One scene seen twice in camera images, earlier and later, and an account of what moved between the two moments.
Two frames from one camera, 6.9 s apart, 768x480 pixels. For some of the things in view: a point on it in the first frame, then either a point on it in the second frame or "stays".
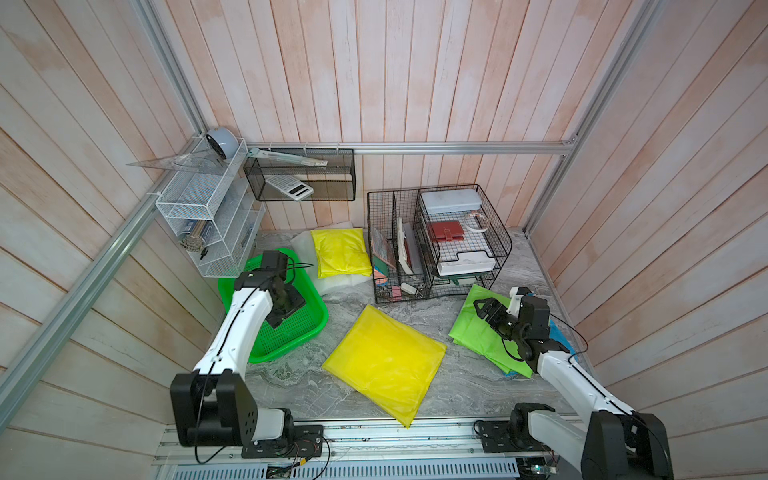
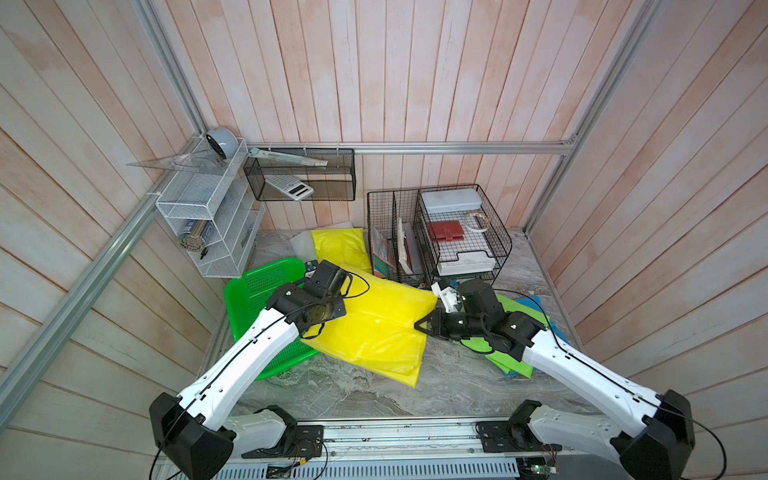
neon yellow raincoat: [341, 250] stays
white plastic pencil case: [446, 200] stays
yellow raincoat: [387, 361] → [378, 327]
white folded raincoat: [304, 244] stays
